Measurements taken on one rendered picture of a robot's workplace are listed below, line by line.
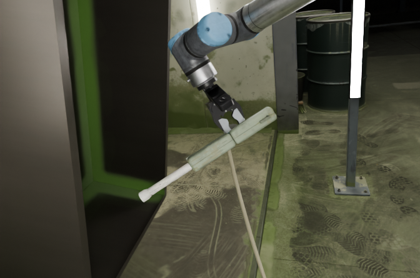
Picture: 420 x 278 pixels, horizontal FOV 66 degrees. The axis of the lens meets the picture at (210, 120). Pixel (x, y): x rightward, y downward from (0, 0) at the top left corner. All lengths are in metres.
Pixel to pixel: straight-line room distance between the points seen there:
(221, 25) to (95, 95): 0.66
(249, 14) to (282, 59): 1.80
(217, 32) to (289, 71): 1.90
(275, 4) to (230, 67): 1.93
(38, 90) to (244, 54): 2.23
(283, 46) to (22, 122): 2.25
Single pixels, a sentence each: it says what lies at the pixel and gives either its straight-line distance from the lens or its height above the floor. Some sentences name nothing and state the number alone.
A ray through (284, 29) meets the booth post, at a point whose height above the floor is 0.90.
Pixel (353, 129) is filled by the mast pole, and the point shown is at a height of 0.41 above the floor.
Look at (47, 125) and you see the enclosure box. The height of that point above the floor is 1.05.
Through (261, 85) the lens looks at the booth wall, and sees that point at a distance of 2.81.
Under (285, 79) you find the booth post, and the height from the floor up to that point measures 0.50.
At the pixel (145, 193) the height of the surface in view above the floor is 0.73.
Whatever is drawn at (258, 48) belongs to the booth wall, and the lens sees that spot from 2.74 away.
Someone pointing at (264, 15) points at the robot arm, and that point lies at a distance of 0.94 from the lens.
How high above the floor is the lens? 1.26
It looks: 22 degrees down
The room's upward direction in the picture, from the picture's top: 8 degrees counter-clockwise
